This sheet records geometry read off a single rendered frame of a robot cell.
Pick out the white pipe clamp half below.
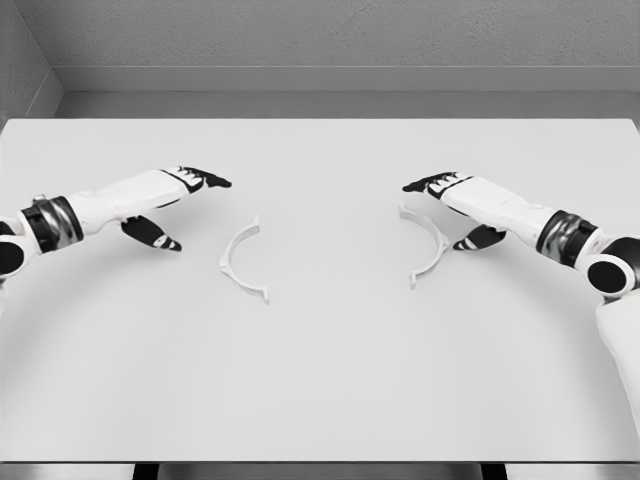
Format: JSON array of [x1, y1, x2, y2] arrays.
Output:
[[397, 200, 449, 291], [218, 213, 272, 307]]

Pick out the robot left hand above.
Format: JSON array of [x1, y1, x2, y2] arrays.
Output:
[[110, 165, 234, 253]]

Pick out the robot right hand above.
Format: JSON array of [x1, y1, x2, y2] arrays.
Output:
[[401, 172, 522, 252]]

